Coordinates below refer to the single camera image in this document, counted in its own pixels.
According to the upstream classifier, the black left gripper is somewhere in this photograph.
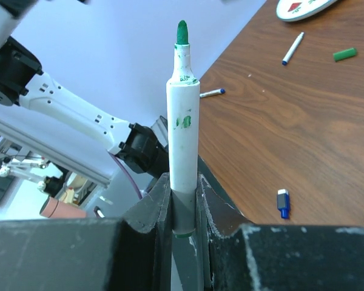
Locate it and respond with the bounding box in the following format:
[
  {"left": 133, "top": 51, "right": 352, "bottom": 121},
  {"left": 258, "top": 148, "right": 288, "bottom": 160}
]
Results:
[{"left": 115, "top": 123, "right": 169, "bottom": 179}]

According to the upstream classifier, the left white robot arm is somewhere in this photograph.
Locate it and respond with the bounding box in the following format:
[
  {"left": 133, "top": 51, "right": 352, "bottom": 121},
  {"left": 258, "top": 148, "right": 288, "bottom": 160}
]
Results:
[{"left": 0, "top": 1, "right": 169, "bottom": 178}]

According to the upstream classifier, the blue pen cap with clip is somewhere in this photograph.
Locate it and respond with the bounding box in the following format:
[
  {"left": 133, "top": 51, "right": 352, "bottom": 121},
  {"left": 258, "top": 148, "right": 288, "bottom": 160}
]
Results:
[{"left": 277, "top": 189, "right": 291, "bottom": 219}]

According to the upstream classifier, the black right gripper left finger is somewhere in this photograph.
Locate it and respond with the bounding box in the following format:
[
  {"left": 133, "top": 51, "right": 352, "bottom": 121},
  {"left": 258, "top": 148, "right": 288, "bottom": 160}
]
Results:
[{"left": 0, "top": 174, "right": 172, "bottom": 290}]

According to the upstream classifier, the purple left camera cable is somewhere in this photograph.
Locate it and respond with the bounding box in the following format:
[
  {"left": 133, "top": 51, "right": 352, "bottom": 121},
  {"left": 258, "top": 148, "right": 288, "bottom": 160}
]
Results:
[{"left": 107, "top": 151, "right": 144, "bottom": 201}]

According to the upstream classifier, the green pen cap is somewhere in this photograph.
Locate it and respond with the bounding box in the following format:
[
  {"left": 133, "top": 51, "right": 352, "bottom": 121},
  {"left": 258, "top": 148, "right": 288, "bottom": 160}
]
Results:
[{"left": 332, "top": 47, "right": 357, "bottom": 62}]

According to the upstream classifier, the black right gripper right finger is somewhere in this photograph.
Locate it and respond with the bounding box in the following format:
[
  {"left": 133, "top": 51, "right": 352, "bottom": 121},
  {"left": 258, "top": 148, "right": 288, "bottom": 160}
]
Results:
[{"left": 197, "top": 175, "right": 364, "bottom": 290}]

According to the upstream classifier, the white green marker pen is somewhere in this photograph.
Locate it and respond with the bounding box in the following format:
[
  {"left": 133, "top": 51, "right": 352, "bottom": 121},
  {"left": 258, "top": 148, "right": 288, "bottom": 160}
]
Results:
[{"left": 166, "top": 20, "right": 200, "bottom": 238}]

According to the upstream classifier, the white watermelon pattern plate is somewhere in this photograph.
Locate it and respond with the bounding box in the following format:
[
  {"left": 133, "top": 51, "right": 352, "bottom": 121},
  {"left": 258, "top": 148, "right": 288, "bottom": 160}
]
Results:
[{"left": 276, "top": 0, "right": 337, "bottom": 22}]

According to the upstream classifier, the white blue marker pen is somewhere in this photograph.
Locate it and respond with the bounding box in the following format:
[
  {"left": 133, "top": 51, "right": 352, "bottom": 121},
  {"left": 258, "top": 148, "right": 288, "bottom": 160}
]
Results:
[{"left": 281, "top": 32, "right": 305, "bottom": 66}]

